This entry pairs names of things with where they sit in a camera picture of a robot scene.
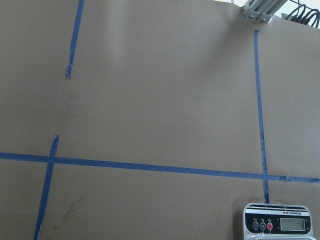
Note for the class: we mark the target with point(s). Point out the silver digital kitchen scale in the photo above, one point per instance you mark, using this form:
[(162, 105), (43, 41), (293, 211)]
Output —
[(264, 221)]

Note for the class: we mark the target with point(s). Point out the aluminium frame post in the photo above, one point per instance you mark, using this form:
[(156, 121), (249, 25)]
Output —
[(261, 10)]

